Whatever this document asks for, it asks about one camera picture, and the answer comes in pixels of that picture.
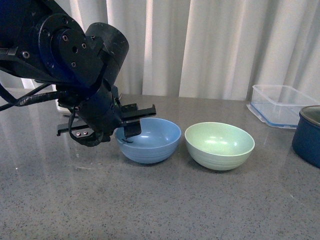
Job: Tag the green bowl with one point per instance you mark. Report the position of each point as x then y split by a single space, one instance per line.
218 146

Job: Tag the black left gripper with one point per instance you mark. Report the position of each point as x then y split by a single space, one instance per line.
93 120

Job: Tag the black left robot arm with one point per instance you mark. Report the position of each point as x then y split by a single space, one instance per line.
40 41

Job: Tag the blue bowl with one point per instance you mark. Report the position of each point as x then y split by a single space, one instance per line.
158 140

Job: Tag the white curtain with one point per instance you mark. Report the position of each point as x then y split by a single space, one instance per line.
213 49

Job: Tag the clear plastic food container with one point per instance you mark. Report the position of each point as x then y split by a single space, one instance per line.
278 106

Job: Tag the blue saucepan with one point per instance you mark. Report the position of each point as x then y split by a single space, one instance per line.
306 140

